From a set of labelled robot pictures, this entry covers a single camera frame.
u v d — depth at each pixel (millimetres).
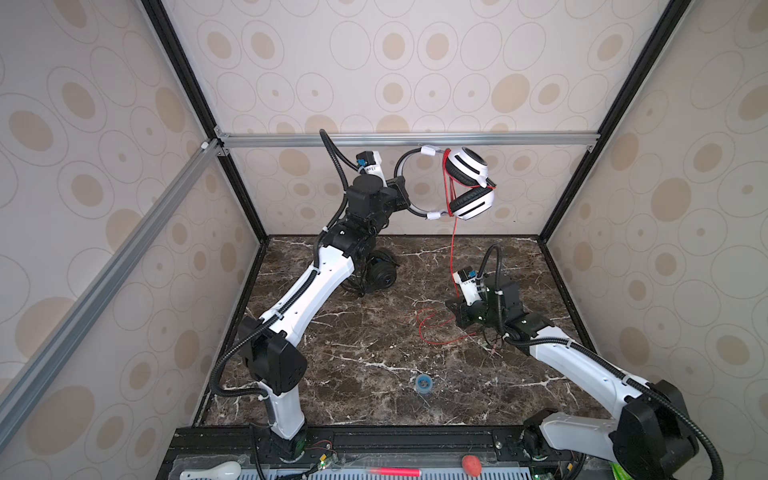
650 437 399
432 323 969
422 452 731
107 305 547
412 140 1179
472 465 684
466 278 715
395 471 694
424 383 833
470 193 611
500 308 617
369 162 607
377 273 993
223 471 699
